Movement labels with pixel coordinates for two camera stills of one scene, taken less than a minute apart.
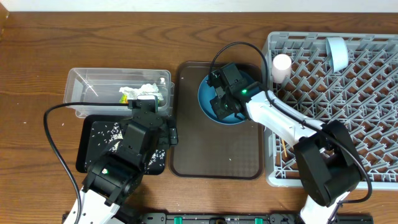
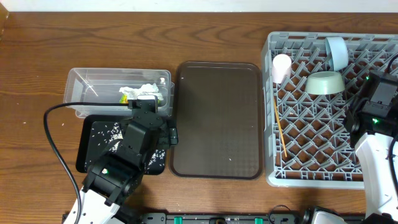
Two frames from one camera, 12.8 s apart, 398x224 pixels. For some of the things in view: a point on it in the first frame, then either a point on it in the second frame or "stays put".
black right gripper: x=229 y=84 → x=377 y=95
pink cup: x=281 y=67 stays put
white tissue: x=150 y=89 stays put
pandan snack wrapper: x=124 y=99 stays put
